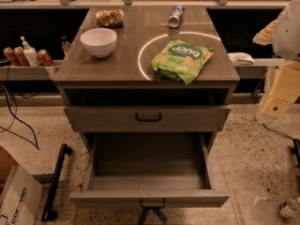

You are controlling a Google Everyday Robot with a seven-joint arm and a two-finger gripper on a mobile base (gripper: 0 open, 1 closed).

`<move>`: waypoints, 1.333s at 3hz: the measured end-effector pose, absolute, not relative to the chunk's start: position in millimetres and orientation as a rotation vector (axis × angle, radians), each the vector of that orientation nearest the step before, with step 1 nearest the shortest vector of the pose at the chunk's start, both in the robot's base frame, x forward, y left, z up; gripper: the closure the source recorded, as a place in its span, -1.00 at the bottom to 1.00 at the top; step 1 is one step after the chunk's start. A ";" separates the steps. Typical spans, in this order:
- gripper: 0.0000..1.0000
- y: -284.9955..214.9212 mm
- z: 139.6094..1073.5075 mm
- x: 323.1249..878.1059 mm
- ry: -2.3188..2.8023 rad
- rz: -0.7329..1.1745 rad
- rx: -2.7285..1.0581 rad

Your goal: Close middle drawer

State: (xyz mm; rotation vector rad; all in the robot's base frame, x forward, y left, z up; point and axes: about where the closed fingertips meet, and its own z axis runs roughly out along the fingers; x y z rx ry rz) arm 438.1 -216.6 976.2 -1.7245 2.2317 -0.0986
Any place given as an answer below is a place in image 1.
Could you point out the white folded cloth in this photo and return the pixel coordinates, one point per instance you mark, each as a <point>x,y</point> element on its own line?
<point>241,58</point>

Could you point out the grey drawer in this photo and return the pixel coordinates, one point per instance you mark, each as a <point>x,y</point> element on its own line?
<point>153,170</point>
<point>190,118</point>

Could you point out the grey drawer cabinet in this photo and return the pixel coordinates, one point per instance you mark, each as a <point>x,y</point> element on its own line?
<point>126,77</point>

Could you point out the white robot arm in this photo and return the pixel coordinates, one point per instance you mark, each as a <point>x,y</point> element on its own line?
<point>284,35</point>

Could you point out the grey top drawer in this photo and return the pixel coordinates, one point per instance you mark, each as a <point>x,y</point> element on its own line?
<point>190,118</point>

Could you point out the red can middle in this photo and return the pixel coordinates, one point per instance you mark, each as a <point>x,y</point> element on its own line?
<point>21,57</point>

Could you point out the clear bag of snacks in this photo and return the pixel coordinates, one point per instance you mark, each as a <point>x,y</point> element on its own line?
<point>110,18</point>

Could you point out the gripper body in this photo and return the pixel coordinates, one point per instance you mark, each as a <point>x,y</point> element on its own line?
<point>288,37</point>

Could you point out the black metal bar stand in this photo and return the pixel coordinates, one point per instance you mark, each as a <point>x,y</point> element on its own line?
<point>48,213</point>

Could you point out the white cardboard box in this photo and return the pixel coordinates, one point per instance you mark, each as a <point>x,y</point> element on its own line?
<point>20,192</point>

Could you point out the white ceramic bowl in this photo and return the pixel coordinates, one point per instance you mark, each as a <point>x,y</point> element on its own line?
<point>99,41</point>

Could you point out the red can right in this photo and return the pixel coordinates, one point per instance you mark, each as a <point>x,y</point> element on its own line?
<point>45,58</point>

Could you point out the green snack bag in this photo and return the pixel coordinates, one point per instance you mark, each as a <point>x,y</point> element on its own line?
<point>181,61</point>

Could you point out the white soap dispenser bottle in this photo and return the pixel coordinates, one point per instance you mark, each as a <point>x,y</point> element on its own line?
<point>30,53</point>

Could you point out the small dark glass bottle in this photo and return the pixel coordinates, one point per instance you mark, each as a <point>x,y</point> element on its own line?
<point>65,44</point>

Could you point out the blue white can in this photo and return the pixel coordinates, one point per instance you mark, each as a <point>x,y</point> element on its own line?
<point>176,16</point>

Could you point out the crumpled clear plastic wrapper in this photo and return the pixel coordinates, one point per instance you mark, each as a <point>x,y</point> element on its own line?
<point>289,208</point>

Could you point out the red can left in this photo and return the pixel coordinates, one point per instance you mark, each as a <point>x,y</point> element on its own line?
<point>11,57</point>

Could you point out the red can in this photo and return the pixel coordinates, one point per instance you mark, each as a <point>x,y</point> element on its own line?
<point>11,57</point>
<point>45,58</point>
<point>21,57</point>

